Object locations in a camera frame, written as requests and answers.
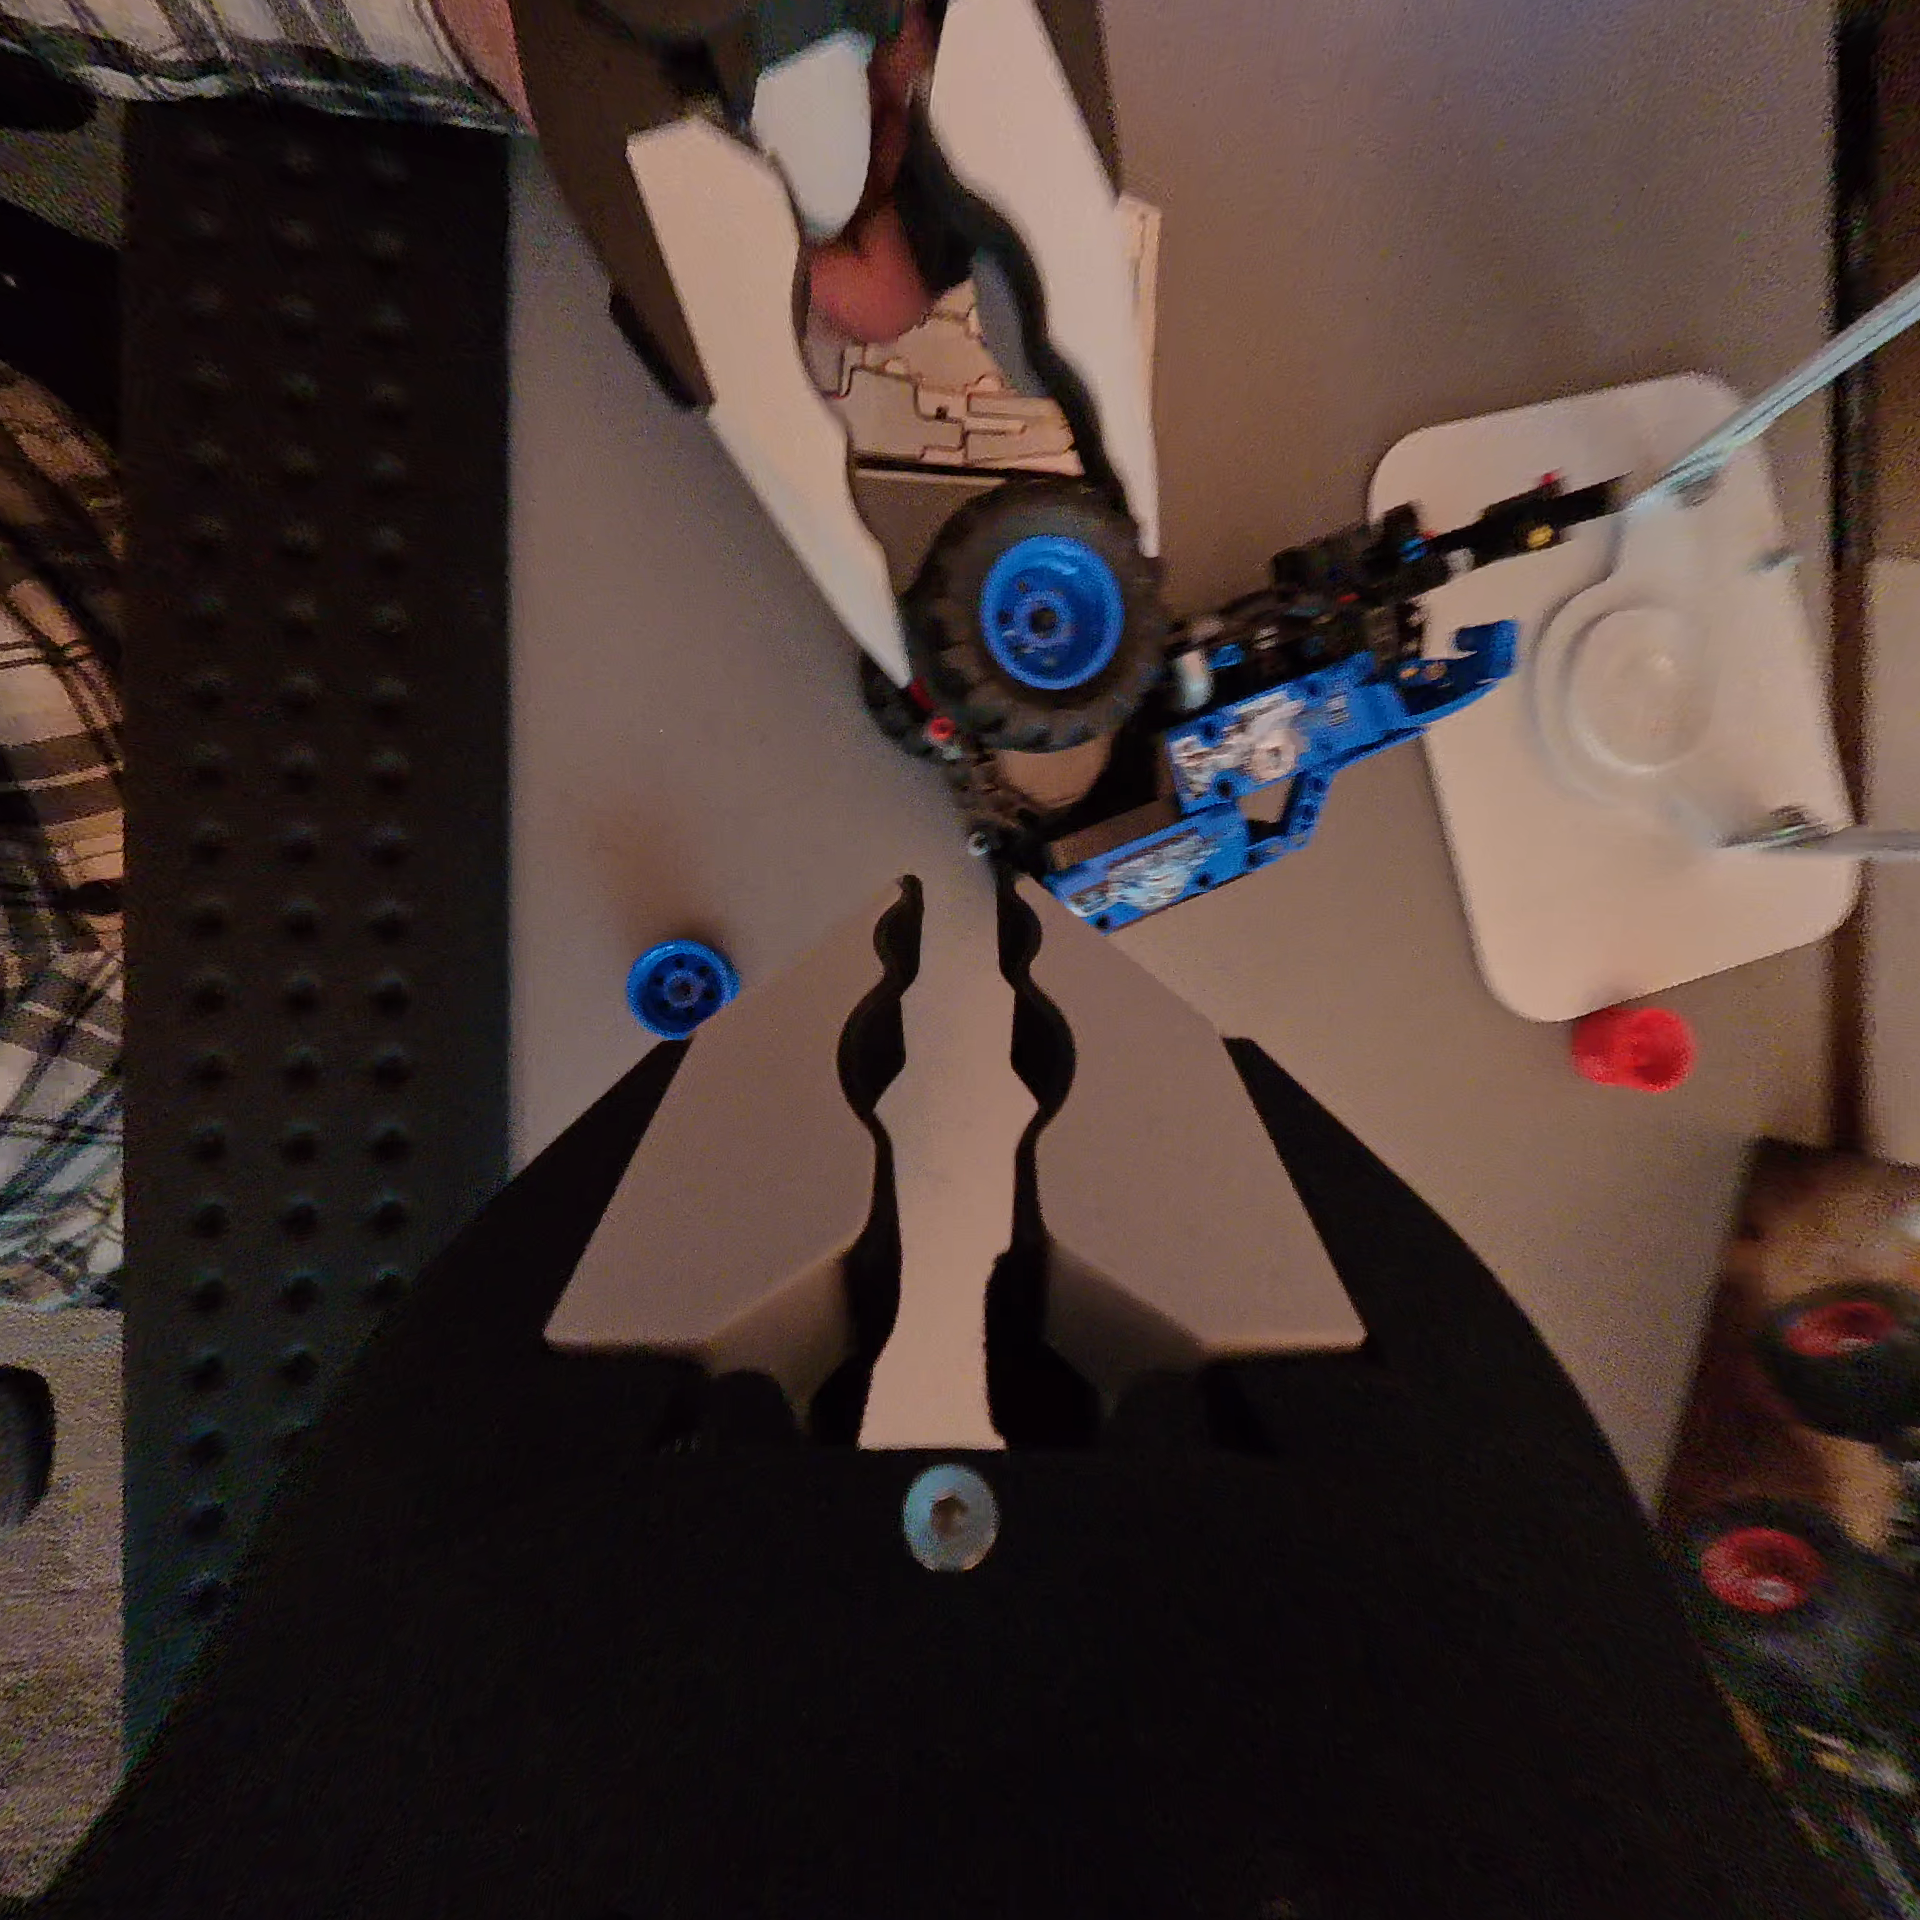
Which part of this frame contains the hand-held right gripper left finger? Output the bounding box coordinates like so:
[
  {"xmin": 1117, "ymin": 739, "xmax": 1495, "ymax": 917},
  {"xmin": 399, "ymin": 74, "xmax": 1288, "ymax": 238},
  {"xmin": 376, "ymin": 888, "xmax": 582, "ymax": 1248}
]
[{"xmin": 542, "ymin": 878, "xmax": 925, "ymax": 1450}]

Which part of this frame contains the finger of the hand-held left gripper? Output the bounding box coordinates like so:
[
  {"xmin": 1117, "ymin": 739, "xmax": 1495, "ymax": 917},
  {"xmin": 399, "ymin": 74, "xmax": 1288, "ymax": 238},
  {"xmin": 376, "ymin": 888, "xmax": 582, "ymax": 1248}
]
[
  {"xmin": 628, "ymin": 118, "xmax": 910, "ymax": 685},
  {"xmin": 928, "ymin": 0, "xmax": 1163, "ymax": 561}
]

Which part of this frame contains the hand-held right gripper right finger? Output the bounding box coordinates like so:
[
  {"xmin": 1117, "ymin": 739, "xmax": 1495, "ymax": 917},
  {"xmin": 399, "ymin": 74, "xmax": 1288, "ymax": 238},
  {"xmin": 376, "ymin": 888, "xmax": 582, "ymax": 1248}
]
[{"xmin": 982, "ymin": 878, "xmax": 1367, "ymax": 1450}]

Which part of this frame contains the black toy wheel red rim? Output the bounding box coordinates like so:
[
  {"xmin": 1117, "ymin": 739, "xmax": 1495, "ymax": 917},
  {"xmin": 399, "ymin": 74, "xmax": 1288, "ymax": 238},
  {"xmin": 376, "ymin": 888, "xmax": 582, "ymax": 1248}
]
[{"xmin": 860, "ymin": 652, "xmax": 978, "ymax": 767}]

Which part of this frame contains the black toy wheel blue rim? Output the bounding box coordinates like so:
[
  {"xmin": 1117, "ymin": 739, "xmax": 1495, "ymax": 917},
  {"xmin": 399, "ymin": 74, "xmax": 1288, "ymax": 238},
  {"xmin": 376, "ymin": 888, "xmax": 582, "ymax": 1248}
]
[{"xmin": 900, "ymin": 480, "xmax": 1166, "ymax": 750}]

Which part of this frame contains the toy brick monster truck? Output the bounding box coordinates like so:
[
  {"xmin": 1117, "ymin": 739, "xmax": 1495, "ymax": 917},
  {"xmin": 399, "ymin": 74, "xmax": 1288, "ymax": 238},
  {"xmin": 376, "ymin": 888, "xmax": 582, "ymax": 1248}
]
[{"xmin": 863, "ymin": 463, "xmax": 1631, "ymax": 941}]

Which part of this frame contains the person's left forearm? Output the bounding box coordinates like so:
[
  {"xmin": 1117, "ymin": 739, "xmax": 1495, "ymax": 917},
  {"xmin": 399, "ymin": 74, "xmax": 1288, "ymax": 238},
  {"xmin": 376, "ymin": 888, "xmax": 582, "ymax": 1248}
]
[{"xmin": 0, "ymin": 0, "xmax": 527, "ymax": 135}]

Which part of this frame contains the grey desk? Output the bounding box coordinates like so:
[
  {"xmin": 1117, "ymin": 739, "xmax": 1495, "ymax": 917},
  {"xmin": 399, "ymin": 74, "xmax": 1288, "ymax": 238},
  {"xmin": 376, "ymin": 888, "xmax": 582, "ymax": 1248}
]
[{"xmin": 503, "ymin": 0, "xmax": 1877, "ymax": 1519}]

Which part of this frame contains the person's left hand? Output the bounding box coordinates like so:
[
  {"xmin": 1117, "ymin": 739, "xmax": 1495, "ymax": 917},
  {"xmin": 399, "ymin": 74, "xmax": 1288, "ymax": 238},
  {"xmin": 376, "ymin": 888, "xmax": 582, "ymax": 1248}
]
[{"xmin": 808, "ymin": 207, "xmax": 925, "ymax": 342}]

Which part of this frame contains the white sticker sheet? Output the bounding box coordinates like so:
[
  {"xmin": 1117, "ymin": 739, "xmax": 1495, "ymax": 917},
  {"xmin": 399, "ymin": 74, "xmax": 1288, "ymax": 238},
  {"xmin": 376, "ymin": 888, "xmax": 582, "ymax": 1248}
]
[{"xmin": 805, "ymin": 196, "xmax": 1163, "ymax": 469}]

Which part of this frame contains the white base metal stand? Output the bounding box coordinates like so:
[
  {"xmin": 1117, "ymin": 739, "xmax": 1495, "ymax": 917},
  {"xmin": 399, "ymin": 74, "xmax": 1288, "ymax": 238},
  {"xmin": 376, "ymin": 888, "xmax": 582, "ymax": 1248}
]
[{"xmin": 1367, "ymin": 271, "xmax": 1920, "ymax": 1024}]

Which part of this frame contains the printed toy truck box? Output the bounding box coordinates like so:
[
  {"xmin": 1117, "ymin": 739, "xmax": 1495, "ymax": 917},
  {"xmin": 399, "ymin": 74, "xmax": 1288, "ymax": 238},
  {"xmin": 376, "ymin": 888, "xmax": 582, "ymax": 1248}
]
[{"xmin": 1656, "ymin": 1139, "xmax": 1920, "ymax": 1920}]

